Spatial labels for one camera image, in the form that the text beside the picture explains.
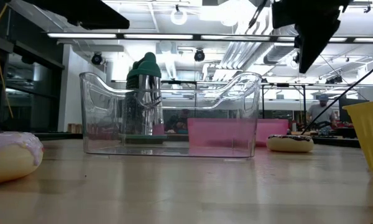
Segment white ceiling pipes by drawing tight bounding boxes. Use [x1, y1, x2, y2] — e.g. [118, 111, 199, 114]
[211, 12, 276, 82]

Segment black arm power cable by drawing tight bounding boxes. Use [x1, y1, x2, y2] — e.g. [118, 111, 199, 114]
[300, 57, 373, 135]

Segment pink plastic bin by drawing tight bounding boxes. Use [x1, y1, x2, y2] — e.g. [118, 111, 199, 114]
[187, 117, 290, 149]

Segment wooden crate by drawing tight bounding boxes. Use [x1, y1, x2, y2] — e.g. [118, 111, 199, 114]
[67, 123, 85, 134]

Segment black monitor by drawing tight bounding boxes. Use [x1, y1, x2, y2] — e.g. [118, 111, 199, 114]
[338, 98, 369, 124]

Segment lilac frosted donut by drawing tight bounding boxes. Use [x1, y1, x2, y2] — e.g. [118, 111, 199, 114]
[0, 130, 45, 185]

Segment overhead LED light bar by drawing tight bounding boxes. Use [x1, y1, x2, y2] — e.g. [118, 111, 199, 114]
[46, 32, 373, 44]

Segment chocolate frosted donut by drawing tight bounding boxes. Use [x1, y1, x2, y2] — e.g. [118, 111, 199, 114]
[266, 134, 315, 154]

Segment white ring lamp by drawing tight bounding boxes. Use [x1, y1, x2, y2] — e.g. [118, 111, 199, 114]
[170, 7, 188, 26]

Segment silver ventilation duct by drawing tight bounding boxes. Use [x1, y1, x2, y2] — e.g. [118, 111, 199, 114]
[262, 24, 301, 65]

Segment clear plastic bin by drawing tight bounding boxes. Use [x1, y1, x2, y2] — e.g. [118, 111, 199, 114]
[78, 71, 263, 159]

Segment teal metal box grater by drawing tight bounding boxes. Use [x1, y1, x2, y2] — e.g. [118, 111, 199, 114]
[125, 52, 168, 146]

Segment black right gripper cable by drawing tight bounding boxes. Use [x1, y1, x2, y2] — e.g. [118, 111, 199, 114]
[244, 0, 269, 30]

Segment person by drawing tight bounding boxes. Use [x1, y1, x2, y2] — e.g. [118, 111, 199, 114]
[307, 93, 336, 125]
[166, 108, 190, 133]

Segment black workstation frame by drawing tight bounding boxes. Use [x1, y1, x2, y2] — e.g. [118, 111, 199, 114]
[260, 82, 308, 128]

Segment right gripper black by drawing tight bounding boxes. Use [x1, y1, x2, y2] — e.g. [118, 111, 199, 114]
[272, 0, 351, 74]

